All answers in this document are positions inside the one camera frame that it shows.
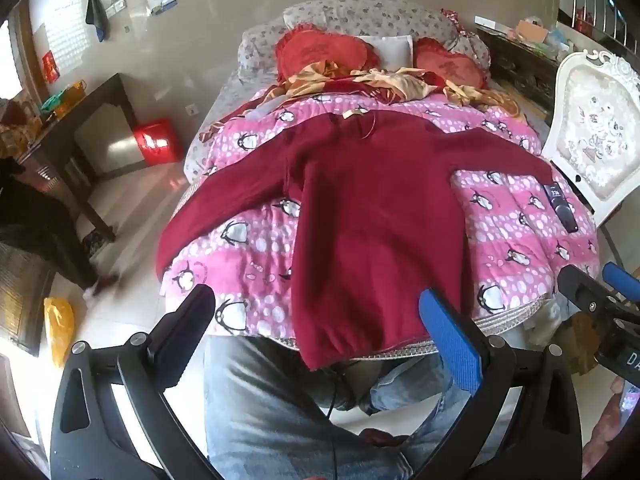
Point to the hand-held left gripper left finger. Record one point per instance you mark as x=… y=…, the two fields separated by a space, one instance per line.
x=192 y=310

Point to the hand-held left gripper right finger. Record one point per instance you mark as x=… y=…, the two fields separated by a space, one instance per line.
x=450 y=340

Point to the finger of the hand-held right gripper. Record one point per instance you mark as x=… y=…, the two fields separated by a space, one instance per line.
x=622 y=280
x=580 y=290

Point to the dark red sweater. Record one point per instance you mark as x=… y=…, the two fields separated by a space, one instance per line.
x=370 y=210

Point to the black phone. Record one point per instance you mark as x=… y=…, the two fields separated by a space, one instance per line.
x=560 y=205

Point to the pink penguin blanket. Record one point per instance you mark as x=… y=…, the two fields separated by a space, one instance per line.
x=500 y=220

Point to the person's jeans legs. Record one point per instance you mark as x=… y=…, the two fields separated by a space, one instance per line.
x=260 y=410

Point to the yellow plastic bag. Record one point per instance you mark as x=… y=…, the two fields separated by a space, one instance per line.
x=59 y=330

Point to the white ornate chair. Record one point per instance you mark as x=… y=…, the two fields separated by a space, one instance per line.
x=595 y=130

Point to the dark carved cabinet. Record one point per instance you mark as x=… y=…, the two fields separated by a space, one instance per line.
x=520 y=70

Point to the dark wooden desk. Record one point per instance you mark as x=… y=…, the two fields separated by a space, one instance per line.
x=107 y=95

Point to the green basket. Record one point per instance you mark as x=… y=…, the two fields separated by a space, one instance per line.
x=52 y=103

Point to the red heart pillow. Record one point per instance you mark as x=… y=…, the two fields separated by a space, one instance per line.
x=450 y=67
x=320 y=52

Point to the orange floral quilt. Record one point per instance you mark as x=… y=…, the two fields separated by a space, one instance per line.
x=400 y=82

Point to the cardboard box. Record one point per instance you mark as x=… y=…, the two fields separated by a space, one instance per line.
x=530 y=31

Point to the metal railing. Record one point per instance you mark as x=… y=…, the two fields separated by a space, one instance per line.
x=590 y=0

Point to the white pillow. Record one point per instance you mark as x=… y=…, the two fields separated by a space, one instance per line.
x=395 y=50

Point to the red patterned cloth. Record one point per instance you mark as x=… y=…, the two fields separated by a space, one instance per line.
x=456 y=20

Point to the dark hanging towel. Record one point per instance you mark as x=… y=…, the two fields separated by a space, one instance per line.
x=96 y=12

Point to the grey floral bed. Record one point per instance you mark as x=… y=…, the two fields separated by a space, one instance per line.
x=360 y=12

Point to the red wall hanging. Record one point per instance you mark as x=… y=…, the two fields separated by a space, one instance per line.
x=50 y=66

